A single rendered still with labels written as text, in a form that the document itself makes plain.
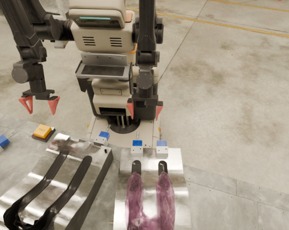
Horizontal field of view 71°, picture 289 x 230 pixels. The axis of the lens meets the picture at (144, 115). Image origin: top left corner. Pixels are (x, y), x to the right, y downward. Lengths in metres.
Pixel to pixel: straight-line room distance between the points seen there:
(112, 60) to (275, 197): 0.92
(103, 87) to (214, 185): 0.75
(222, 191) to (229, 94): 1.79
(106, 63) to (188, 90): 1.62
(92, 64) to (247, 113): 1.82
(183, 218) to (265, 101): 2.10
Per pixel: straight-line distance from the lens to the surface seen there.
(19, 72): 0.83
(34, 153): 1.09
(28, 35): 0.84
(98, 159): 0.86
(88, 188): 0.83
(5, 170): 1.10
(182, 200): 0.78
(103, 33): 0.98
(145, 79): 0.69
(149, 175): 0.84
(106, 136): 0.98
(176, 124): 2.12
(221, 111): 2.37
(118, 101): 1.19
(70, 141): 0.98
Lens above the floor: 1.63
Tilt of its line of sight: 48 degrees down
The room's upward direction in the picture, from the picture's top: straight up
